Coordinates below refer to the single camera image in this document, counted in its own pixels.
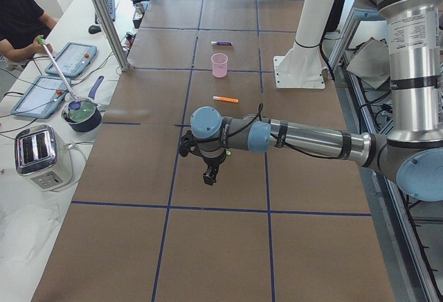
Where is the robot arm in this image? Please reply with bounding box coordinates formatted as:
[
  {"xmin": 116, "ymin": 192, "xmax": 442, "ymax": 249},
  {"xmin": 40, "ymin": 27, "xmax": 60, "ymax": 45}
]
[{"xmin": 179, "ymin": 0, "xmax": 442, "ymax": 202}]

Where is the pink mesh pen holder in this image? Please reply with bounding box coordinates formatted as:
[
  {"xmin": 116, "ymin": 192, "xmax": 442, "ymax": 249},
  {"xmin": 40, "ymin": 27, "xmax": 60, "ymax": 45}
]
[{"xmin": 211, "ymin": 53, "xmax": 228, "ymax": 78}]

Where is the dark pot with lid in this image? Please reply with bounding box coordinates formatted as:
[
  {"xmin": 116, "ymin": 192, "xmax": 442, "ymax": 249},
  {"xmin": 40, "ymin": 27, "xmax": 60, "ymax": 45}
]
[{"xmin": 61, "ymin": 75, "xmax": 104, "ymax": 132}]

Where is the far teach pendant tablet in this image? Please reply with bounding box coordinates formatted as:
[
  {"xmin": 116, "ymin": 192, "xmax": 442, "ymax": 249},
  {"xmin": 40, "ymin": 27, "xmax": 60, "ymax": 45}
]
[{"xmin": 55, "ymin": 42, "xmax": 98, "ymax": 78}]

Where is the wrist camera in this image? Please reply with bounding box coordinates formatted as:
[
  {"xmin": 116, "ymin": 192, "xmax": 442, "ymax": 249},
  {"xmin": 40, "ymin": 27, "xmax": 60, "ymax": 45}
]
[{"xmin": 179, "ymin": 130, "xmax": 196, "ymax": 157}]

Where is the orange highlighter pen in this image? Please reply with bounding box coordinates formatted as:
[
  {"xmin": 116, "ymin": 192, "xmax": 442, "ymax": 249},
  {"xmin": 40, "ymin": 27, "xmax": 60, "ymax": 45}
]
[{"xmin": 213, "ymin": 96, "xmax": 239, "ymax": 103}]

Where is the silver toaster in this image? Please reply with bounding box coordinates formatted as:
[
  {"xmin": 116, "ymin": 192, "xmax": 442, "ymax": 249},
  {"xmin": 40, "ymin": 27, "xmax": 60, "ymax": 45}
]
[{"xmin": 15, "ymin": 125, "xmax": 73, "ymax": 191}]

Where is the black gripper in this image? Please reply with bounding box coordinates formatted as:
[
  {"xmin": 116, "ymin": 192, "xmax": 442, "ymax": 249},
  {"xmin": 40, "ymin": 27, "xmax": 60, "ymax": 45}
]
[{"xmin": 202, "ymin": 152, "xmax": 226, "ymax": 185}]

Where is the near teach pendant tablet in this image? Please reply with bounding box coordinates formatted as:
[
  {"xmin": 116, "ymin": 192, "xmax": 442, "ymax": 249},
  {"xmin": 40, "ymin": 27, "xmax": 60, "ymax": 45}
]
[{"xmin": 10, "ymin": 75, "xmax": 68, "ymax": 119}]

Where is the seated person black shirt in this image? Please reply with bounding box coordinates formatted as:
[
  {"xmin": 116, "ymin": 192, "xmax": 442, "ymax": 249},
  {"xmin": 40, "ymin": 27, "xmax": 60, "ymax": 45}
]
[{"xmin": 1, "ymin": 0, "xmax": 57, "ymax": 62}]

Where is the white camera post base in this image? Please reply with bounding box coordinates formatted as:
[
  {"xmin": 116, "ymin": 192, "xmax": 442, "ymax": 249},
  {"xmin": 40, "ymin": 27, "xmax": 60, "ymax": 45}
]
[{"xmin": 273, "ymin": 0, "xmax": 335, "ymax": 89}]

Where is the metal cup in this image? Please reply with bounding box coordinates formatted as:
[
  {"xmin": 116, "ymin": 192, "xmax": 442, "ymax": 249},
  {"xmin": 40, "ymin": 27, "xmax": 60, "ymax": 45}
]
[{"xmin": 134, "ymin": 3, "xmax": 145, "ymax": 15}]

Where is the purple highlighter pen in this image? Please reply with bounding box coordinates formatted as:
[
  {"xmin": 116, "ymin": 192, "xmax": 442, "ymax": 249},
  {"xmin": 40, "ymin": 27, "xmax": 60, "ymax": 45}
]
[{"xmin": 211, "ymin": 41, "xmax": 233, "ymax": 46}]

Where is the black keyboard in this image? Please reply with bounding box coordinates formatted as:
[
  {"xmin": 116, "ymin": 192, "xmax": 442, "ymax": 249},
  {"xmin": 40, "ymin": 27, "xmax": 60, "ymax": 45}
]
[{"xmin": 104, "ymin": 0, "xmax": 116, "ymax": 21}]

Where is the green tipped metal rod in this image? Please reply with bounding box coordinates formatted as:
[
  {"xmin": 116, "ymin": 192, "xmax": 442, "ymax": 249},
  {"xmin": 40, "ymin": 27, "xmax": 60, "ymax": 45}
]
[{"xmin": 35, "ymin": 35, "xmax": 79, "ymax": 101}]

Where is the teach pendant tablet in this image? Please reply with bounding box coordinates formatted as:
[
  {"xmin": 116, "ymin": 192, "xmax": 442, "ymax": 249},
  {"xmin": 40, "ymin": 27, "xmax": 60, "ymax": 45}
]
[
  {"xmin": 55, "ymin": 42, "xmax": 98, "ymax": 78},
  {"xmin": 10, "ymin": 75, "xmax": 68, "ymax": 119}
]

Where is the aluminium frame post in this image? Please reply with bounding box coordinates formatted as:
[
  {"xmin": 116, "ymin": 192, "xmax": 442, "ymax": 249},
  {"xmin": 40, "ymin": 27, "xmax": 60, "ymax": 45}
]
[{"xmin": 92, "ymin": 0, "xmax": 129, "ymax": 72}]

